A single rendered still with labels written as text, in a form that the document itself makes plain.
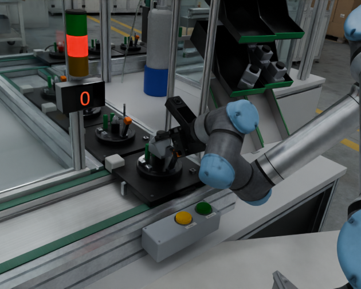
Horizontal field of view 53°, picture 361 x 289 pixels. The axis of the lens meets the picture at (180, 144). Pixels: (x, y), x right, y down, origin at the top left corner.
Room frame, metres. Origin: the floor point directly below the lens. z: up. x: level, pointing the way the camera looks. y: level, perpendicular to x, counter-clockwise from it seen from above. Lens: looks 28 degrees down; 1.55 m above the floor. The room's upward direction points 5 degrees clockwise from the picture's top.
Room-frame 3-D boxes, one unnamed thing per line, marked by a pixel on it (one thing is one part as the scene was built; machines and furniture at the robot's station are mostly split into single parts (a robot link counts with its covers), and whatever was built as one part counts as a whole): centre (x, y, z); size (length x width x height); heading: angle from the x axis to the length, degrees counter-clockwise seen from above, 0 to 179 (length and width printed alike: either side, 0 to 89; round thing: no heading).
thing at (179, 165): (0.94, 0.06, 0.98); 0.14 x 0.14 x 0.02
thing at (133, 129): (1.13, 0.23, 1.01); 0.24 x 0.24 x 0.13; 43
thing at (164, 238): (0.72, -0.02, 0.93); 0.21 x 0.07 x 0.06; 133
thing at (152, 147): (0.95, 0.06, 1.06); 0.08 x 0.04 x 0.07; 43
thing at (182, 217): (0.72, -0.02, 0.96); 0.04 x 0.04 x 0.02
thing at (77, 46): (0.90, 0.28, 1.33); 0.05 x 0.05 x 0.05
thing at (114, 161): (0.95, 0.20, 0.97); 0.05 x 0.05 x 0.04; 43
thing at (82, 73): (0.90, 0.28, 1.28); 0.05 x 0.05 x 0.05
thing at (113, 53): (2.28, 0.58, 1.01); 0.24 x 0.24 x 0.13; 43
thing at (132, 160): (0.94, 0.06, 0.96); 0.24 x 0.24 x 0.02; 43
